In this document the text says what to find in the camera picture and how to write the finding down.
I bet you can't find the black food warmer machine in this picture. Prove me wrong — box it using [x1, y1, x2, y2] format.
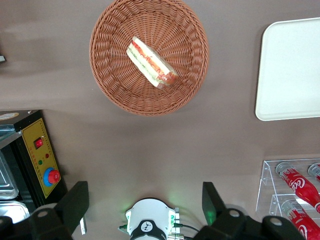
[0, 109, 69, 226]

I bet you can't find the cream plastic tray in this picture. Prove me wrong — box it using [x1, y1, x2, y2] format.
[254, 16, 320, 122]

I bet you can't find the triangle sandwich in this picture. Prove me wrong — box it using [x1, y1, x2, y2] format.
[126, 36, 180, 90]

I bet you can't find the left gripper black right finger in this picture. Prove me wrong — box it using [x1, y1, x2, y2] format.
[192, 181, 306, 240]

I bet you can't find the red cola bottle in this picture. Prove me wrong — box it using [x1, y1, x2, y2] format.
[307, 162, 320, 183]
[275, 161, 320, 214]
[280, 199, 320, 240]

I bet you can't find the black arm base cable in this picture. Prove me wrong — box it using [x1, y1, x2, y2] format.
[174, 222, 201, 236]

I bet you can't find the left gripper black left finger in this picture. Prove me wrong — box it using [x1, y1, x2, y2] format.
[0, 181, 90, 240]

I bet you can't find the steel warmer pan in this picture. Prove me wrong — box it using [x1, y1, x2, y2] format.
[0, 200, 31, 226]
[0, 149, 20, 201]

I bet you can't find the clear acrylic bottle rack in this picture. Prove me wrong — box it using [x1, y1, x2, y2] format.
[255, 157, 320, 240]

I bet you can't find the large round wicker basket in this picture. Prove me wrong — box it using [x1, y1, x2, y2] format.
[89, 0, 210, 117]

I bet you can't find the silver metal warmer drawer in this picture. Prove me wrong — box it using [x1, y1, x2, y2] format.
[79, 214, 88, 236]

